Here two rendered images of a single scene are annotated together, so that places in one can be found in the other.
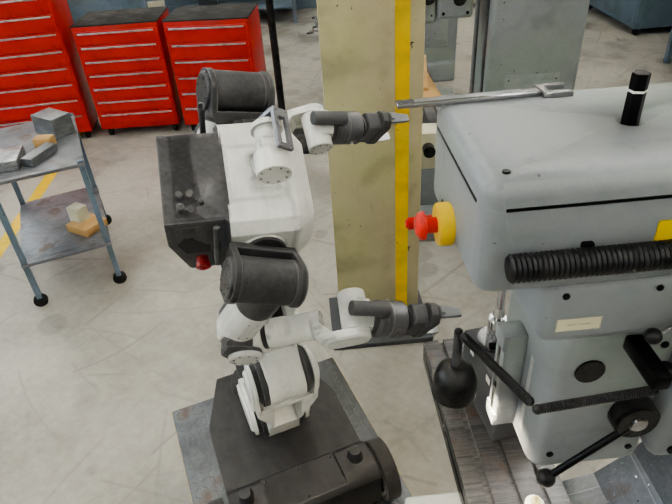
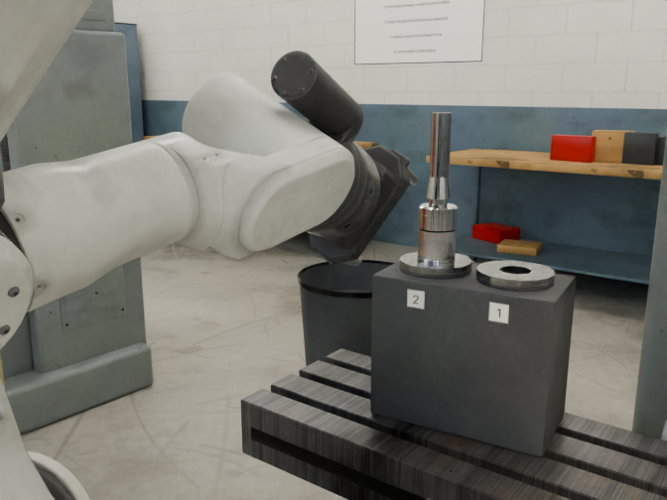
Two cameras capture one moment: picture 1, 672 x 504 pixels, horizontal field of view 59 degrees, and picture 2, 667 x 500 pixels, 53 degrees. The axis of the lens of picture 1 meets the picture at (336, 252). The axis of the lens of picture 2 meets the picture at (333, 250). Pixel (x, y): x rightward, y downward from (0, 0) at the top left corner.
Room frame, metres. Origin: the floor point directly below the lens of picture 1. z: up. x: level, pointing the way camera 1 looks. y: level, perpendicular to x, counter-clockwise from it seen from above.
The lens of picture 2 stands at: (0.68, 0.32, 1.34)
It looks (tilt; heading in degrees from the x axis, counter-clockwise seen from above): 14 degrees down; 309
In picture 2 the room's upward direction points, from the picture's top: straight up
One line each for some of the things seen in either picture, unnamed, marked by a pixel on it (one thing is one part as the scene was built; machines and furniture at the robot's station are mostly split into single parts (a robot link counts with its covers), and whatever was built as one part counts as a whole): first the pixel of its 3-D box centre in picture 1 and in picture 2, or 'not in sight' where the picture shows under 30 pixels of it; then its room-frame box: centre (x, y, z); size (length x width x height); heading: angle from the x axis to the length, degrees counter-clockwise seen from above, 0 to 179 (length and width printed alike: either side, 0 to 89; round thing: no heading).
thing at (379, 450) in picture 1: (381, 468); not in sight; (1.17, -0.10, 0.50); 0.20 x 0.05 x 0.20; 20
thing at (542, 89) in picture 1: (482, 96); not in sight; (0.79, -0.22, 1.89); 0.24 x 0.04 x 0.01; 93
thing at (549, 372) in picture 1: (575, 357); not in sight; (0.68, -0.38, 1.47); 0.21 x 0.19 x 0.32; 2
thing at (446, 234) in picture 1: (443, 223); not in sight; (0.68, -0.15, 1.76); 0.06 x 0.02 x 0.06; 2
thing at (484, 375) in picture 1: (499, 378); (469, 341); (1.04, -0.40, 1.03); 0.22 x 0.12 x 0.20; 9
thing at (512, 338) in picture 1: (505, 374); not in sight; (0.68, -0.27, 1.45); 0.04 x 0.04 x 0.21; 2
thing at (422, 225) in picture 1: (426, 225); not in sight; (0.68, -0.13, 1.76); 0.04 x 0.03 x 0.04; 2
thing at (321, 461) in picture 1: (278, 423); not in sight; (1.30, 0.23, 0.59); 0.64 x 0.52 x 0.33; 20
